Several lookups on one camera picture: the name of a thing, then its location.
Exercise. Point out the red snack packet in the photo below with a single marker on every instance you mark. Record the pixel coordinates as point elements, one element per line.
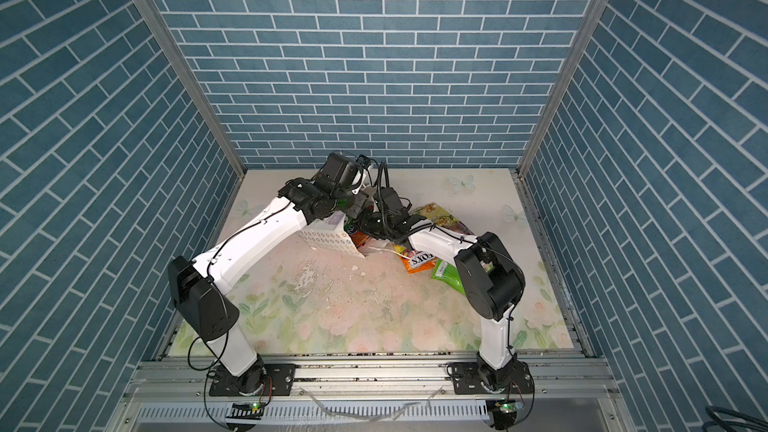
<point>361,241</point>

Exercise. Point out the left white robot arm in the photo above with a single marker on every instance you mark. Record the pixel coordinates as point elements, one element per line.
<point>199,286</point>

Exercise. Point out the orange Fox's fruits candy bag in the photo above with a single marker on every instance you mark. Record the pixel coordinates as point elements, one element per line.
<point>415,261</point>

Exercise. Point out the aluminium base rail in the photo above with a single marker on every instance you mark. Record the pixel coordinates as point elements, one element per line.
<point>549,392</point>

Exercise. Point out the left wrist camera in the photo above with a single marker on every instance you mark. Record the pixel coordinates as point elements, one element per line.
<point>366,164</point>

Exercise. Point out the white patterned paper bag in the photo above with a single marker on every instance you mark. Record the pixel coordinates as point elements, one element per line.
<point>330,216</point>

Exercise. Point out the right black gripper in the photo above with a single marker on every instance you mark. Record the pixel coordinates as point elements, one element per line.
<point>364,223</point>

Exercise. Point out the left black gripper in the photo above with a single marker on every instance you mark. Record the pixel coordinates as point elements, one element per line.
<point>356,208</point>

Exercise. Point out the green snack packet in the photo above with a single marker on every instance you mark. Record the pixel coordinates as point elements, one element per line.
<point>447,273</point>

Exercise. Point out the yellow snack packet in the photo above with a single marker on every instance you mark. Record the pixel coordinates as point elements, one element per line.
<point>442,218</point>

